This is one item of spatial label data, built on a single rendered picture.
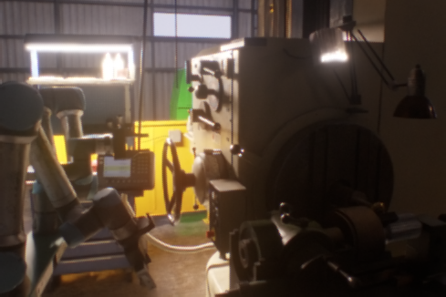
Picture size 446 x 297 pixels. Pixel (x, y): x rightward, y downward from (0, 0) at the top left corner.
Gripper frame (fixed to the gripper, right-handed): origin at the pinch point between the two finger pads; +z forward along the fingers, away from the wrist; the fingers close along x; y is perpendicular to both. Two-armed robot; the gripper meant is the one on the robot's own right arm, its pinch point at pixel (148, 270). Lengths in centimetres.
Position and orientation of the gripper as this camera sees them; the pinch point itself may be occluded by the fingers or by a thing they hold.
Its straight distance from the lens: 129.4
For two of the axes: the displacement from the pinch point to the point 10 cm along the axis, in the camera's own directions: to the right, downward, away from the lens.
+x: 2.9, 2.6, -9.2
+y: -8.9, 4.2, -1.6
